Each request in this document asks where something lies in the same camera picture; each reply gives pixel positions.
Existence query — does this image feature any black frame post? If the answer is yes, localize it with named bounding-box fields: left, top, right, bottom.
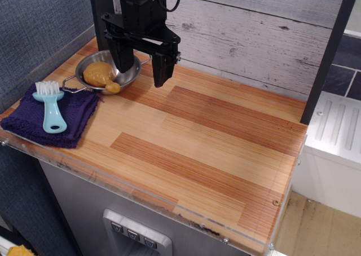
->
left=88, top=0, right=122, bottom=52
left=300, top=0, right=356, bottom=125

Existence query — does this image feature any black left frame post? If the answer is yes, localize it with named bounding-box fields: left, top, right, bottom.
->
left=88, top=0, right=122, bottom=52

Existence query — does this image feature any toy chicken drumstick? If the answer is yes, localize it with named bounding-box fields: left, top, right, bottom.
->
left=83, top=61, right=121, bottom=94

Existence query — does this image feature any white toy sink unit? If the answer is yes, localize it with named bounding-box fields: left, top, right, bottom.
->
left=292, top=92, right=360, bottom=217

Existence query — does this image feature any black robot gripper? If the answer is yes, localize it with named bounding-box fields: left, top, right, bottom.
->
left=102, top=0, right=181, bottom=87

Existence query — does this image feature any purple folded cloth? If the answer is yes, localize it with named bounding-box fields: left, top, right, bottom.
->
left=1, top=82, right=100, bottom=148

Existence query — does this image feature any grey toy fridge cabinet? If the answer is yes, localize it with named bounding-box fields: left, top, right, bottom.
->
left=40, top=161, right=270, bottom=255

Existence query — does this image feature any silver dispenser button panel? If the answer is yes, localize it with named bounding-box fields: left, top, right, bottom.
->
left=103, top=209, right=173, bottom=255

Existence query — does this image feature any yellow spiky toy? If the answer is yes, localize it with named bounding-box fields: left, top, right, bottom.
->
left=7, top=245, right=35, bottom=256

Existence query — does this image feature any steel bowl with handles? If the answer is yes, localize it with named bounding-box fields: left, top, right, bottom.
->
left=62, top=50, right=152, bottom=95

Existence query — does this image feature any light blue scrub brush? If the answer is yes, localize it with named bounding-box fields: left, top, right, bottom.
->
left=32, top=81, right=67, bottom=134

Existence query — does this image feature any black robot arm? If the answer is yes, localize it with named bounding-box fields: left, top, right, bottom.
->
left=102, top=0, right=181, bottom=87

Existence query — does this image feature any black right frame post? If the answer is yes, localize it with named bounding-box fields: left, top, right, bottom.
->
left=300, top=0, right=356, bottom=125

